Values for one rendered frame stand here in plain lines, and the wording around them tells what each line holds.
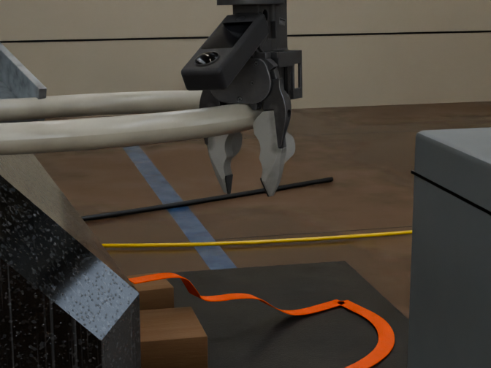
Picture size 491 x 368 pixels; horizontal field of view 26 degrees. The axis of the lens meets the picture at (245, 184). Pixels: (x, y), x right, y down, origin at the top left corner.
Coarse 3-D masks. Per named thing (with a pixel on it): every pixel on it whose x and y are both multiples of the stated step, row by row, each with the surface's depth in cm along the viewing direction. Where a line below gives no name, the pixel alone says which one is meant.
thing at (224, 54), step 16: (240, 16) 110; (256, 16) 109; (224, 32) 108; (240, 32) 106; (256, 32) 107; (208, 48) 106; (224, 48) 105; (240, 48) 105; (256, 48) 108; (192, 64) 104; (208, 64) 102; (224, 64) 102; (240, 64) 105; (192, 80) 103; (208, 80) 102; (224, 80) 102
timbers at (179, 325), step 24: (144, 288) 317; (168, 288) 318; (144, 312) 293; (168, 312) 293; (192, 312) 293; (144, 336) 275; (168, 336) 275; (192, 336) 275; (144, 360) 273; (168, 360) 274; (192, 360) 276
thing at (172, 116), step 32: (64, 96) 144; (96, 96) 144; (128, 96) 143; (160, 96) 142; (192, 96) 139; (0, 128) 99; (32, 128) 98; (64, 128) 98; (96, 128) 99; (128, 128) 100; (160, 128) 101; (192, 128) 103; (224, 128) 106
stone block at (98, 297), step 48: (0, 192) 154; (48, 192) 192; (0, 240) 150; (48, 240) 156; (96, 240) 185; (0, 288) 150; (48, 288) 153; (96, 288) 159; (0, 336) 152; (48, 336) 154; (96, 336) 156
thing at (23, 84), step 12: (0, 48) 154; (0, 60) 154; (12, 60) 150; (0, 72) 154; (12, 72) 150; (24, 72) 146; (0, 84) 153; (12, 84) 150; (24, 84) 146; (36, 84) 143; (0, 96) 149; (12, 96) 149; (24, 96) 147; (36, 96) 143; (12, 120) 142; (24, 120) 143; (36, 120) 144
